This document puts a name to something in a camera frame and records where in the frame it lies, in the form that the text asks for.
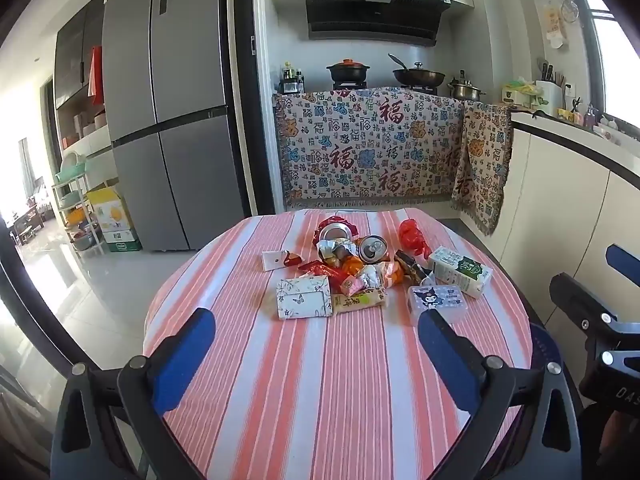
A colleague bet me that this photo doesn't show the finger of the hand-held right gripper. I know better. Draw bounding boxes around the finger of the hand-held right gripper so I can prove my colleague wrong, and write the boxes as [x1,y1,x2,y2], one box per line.
[606,245,640,281]
[549,272,621,333]

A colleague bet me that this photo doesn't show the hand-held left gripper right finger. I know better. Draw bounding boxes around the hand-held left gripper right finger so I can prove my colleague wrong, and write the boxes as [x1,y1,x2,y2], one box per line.
[418,309,583,480]

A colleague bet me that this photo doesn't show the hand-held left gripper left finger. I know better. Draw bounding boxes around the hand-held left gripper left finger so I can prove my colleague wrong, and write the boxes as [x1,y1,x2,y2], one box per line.
[50,307,217,480]

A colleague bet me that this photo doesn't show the blue plastic bin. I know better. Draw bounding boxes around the blue plastic bin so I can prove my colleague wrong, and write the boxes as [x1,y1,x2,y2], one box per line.
[529,322,566,367]

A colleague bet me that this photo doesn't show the clear plastic cartoon box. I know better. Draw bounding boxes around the clear plastic cartoon box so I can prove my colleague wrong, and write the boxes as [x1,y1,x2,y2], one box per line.
[408,283,469,329]

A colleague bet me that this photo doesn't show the green white milk carton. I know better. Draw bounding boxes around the green white milk carton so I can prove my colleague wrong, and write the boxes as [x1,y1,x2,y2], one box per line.
[428,246,493,300]

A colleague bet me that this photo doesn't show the gold black foil bag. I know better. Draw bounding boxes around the gold black foil bag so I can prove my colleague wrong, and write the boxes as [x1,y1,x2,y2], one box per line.
[394,249,432,283]

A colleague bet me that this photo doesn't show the yellow snack wrapper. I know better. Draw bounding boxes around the yellow snack wrapper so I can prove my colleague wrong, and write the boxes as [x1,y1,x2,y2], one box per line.
[331,289,389,314]

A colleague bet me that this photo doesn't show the pink snack wrapper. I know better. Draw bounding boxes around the pink snack wrapper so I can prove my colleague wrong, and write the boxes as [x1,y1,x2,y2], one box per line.
[340,275,372,297]

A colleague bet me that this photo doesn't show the red plastic bag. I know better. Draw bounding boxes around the red plastic bag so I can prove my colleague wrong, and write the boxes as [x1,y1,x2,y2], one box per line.
[398,218,432,261]

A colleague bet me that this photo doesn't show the aluminium can with pull tab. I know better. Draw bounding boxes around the aluminium can with pull tab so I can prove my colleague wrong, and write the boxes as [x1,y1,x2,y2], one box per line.
[359,235,390,264]

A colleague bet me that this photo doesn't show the butterfly print tissue packet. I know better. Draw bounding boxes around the butterfly print tissue packet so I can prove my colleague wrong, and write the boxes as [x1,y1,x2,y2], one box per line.
[276,276,334,320]

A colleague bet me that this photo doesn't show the small white red box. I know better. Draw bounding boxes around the small white red box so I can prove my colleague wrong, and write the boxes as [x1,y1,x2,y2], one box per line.
[261,249,304,273]

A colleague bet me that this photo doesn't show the white green wrapper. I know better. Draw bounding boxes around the white green wrapper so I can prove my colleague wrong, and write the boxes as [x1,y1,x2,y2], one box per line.
[314,240,346,263]

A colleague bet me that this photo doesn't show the red crushed can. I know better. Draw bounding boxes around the red crushed can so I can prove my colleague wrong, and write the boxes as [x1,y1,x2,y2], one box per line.
[319,224,357,251]

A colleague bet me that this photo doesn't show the red foil snack bag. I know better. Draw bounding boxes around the red foil snack bag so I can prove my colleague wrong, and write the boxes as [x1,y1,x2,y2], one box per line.
[316,214,360,246]

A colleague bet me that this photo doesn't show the white counter cabinets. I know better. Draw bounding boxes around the white counter cabinets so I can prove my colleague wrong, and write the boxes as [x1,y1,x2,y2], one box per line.
[510,110,640,331]

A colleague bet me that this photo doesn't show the pink striped tablecloth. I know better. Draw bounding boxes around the pink striped tablecloth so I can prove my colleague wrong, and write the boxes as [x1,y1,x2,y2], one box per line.
[142,208,533,480]

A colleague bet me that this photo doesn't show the green white cardboard box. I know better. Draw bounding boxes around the green white cardboard box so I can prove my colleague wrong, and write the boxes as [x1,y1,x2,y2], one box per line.
[102,229,142,253]

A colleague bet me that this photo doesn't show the yellow white cardboard box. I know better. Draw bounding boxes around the yellow white cardboard box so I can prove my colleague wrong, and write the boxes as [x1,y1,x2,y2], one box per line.
[86,187,137,235]

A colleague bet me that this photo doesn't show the small printed cloth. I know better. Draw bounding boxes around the small printed cloth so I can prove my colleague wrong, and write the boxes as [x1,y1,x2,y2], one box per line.
[450,100,513,237]

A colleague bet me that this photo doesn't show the white utensil holder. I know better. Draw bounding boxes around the white utensil holder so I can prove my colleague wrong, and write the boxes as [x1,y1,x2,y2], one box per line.
[535,57,568,117]

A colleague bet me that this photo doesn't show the white shelf rack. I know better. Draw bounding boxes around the white shelf rack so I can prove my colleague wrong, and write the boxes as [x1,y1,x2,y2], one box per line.
[50,152,108,256]

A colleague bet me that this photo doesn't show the large printed cloth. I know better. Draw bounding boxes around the large printed cloth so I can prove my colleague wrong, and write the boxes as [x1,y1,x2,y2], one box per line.
[272,87,466,208]

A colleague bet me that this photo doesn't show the window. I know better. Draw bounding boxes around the window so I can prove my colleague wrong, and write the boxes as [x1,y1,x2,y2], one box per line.
[570,0,640,126]

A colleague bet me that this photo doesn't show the steel pot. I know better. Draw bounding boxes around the steel pot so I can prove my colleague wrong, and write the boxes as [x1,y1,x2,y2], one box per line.
[447,71,487,102]

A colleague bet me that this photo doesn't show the grey refrigerator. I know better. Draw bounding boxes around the grey refrigerator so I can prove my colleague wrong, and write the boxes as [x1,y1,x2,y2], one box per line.
[102,0,251,253]

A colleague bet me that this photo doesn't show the black wok with lid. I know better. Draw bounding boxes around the black wok with lid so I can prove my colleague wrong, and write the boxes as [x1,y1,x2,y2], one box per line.
[387,53,446,88]

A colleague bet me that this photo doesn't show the red hanging bag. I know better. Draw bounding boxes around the red hanging bag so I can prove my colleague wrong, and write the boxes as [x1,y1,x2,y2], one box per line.
[87,46,104,106]

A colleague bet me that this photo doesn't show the black clay pot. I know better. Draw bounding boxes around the black clay pot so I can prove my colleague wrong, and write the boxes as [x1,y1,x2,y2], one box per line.
[326,59,372,86]

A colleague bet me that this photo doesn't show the seasoning bottles rack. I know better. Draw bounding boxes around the seasoning bottles rack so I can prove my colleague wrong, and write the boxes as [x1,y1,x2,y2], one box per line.
[279,61,306,95]

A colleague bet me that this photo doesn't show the black range hood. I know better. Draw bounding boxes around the black range hood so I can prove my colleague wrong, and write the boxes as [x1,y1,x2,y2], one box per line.
[304,0,453,48]

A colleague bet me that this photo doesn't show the yellow wall hanging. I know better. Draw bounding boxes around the yellow wall hanging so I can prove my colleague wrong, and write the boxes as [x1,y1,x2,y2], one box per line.
[544,4,566,50]

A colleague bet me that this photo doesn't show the dark wall cabinet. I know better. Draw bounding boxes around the dark wall cabinet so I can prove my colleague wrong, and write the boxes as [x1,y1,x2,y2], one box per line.
[54,0,108,111]

